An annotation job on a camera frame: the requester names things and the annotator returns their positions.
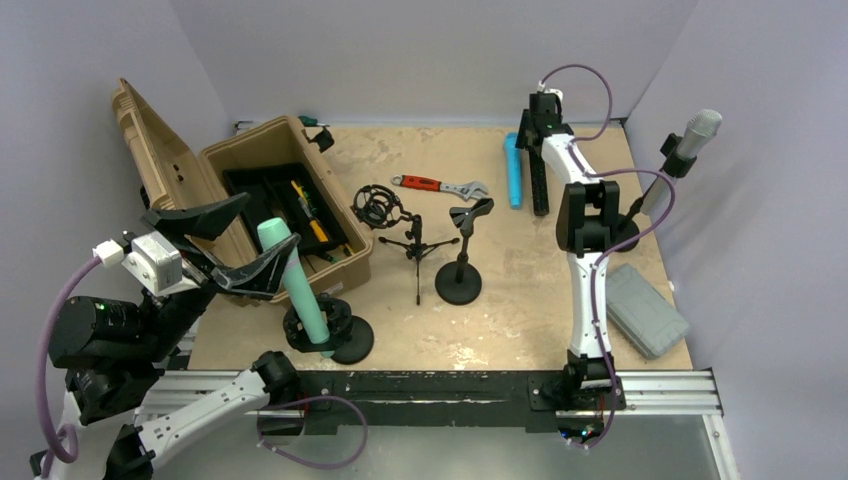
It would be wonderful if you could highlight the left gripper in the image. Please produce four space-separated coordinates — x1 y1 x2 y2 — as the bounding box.
131 191 298 360

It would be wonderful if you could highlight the blue microphone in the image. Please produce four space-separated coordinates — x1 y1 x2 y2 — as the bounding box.
504 132 523 210

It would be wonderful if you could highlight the black handheld microphone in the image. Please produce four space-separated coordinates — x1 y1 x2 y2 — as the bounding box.
528 148 549 217

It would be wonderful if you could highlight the black tripod shock-mount stand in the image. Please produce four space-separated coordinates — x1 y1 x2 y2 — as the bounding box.
351 184 460 305

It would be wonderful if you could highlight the black round-base mic stand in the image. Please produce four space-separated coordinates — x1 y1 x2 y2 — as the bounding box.
435 198 494 306

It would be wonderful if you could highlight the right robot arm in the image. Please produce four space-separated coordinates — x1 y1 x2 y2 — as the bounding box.
515 87 621 407

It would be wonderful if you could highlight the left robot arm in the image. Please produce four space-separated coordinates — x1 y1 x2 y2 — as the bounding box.
30 193 300 479

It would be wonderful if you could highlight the mint green microphone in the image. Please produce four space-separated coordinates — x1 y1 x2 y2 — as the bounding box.
256 217 330 344

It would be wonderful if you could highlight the black stand right side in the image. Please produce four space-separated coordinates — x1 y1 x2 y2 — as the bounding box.
615 128 699 243

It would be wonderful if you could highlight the silver grey microphone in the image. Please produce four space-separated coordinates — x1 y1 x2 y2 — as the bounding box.
640 109 723 215

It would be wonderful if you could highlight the yellow screwdriver in toolbox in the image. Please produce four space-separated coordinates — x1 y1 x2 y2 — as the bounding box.
290 180 329 243

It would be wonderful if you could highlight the tan plastic toolbox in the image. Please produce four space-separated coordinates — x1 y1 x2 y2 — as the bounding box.
111 78 374 294

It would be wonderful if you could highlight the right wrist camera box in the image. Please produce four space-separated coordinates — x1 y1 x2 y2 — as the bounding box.
537 81 564 102

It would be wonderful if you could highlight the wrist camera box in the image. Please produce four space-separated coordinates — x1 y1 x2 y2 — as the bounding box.
537 81 564 102
122 232 199 297

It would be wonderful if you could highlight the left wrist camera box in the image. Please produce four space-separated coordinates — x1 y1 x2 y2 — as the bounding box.
122 232 199 297

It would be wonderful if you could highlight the red-handled adjustable wrench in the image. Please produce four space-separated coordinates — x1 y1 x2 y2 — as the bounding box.
391 174 488 201

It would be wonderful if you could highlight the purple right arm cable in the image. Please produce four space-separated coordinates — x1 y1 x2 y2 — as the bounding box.
539 64 677 412

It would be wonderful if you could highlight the green-handled tool behind toolbox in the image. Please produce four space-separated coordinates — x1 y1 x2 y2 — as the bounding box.
298 115 329 128

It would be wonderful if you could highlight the black round shock-mount stand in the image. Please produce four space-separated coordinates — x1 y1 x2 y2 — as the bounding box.
283 294 375 365

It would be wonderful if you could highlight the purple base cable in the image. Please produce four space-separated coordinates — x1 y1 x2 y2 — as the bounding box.
256 396 370 470

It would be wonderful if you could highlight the black aluminium mounting rail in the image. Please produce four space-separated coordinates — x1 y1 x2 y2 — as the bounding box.
135 370 722 437

